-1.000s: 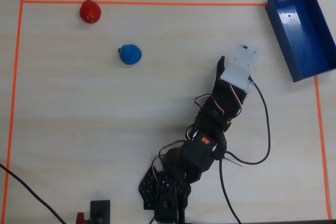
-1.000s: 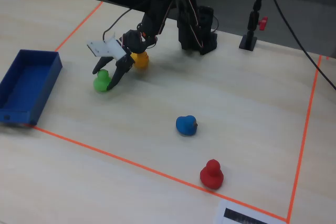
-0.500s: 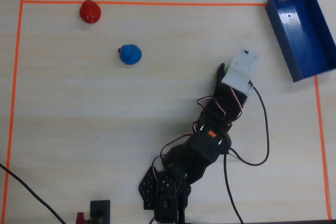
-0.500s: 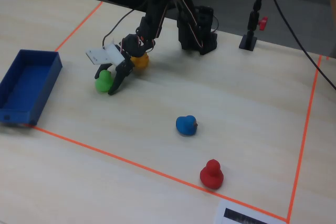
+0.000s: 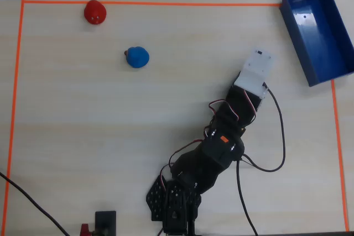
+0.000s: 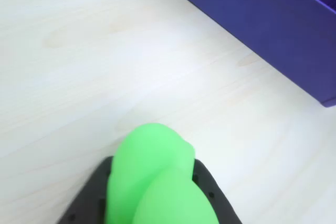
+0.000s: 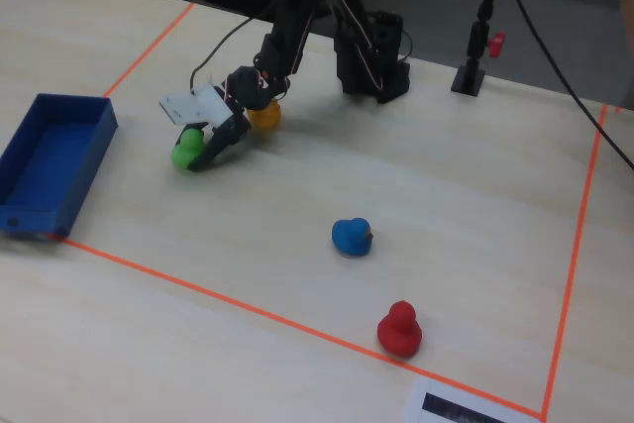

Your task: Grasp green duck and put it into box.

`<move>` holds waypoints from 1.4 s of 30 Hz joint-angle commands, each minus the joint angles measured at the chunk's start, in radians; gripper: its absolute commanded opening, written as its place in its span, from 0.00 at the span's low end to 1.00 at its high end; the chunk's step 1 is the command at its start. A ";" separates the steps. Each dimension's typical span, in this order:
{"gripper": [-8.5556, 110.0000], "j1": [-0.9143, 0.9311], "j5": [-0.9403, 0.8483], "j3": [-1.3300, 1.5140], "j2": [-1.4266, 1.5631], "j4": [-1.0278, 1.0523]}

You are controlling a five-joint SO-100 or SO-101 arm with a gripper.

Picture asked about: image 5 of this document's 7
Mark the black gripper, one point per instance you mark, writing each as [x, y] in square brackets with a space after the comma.
[246, 98]

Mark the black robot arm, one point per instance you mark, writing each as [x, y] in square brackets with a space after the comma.
[210, 161]

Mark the blue plastic box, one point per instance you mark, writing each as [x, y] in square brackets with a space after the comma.
[318, 37]

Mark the blue rubber duck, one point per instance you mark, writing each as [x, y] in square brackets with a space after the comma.
[137, 57]

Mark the red rubber duck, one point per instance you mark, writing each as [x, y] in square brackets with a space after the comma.
[94, 12]

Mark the orange tape strip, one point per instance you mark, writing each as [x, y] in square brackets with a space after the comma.
[166, 3]
[13, 109]
[338, 150]

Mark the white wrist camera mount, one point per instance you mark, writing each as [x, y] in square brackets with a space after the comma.
[255, 70]

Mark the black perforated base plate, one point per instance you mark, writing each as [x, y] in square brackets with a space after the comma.
[155, 200]

